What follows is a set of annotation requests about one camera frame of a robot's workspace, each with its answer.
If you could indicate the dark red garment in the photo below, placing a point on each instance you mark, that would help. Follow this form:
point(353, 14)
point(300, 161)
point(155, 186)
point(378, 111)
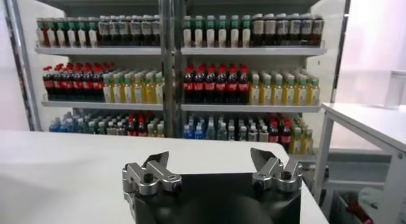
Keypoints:
point(358, 209)

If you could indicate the dark tea bottle white cap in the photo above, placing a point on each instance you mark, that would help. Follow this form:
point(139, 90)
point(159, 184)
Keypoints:
point(317, 28)
point(156, 28)
point(103, 28)
point(295, 28)
point(135, 28)
point(306, 28)
point(282, 28)
point(113, 28)
point(146, 28)
point(124, 28)

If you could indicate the open glass cabinet door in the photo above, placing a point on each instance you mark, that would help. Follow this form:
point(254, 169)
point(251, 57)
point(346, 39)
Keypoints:
point(20, 54)
point(342, 38)

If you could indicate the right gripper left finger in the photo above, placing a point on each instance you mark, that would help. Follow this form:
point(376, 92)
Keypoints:
point(149, 181)

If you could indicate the white side table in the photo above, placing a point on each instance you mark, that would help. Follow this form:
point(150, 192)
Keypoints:
point(364, 123)

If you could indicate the pale grey cloth heap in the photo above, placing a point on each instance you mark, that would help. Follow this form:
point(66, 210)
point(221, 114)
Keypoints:
point(374, 203)

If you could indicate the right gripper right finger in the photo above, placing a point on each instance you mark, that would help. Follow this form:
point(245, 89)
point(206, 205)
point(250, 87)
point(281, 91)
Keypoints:
point(279, 176)

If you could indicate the dark clothes bin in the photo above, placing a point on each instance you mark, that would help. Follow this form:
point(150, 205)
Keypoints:
point(337, 212)

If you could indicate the yellow tea bottle green cap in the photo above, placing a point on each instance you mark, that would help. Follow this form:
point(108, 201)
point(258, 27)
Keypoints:
point(107, 92)
point(117, 92)
point(127, 92)
point(314, 93)
point(266, 93)
point(149, 92)
point(301, 93)
point(278, 93)
point(138, 92)
point(254, 93)
point(289, 93)
point(158, 92)

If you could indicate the dark tea bottle beige label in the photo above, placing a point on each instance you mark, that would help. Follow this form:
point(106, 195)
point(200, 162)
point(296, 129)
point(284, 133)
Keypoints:
point(257, 28)
point(270, 28)

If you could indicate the white drinks shelf unit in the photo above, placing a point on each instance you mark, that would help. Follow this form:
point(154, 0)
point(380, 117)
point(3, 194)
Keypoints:
point(253, 50)
point(101, 50)

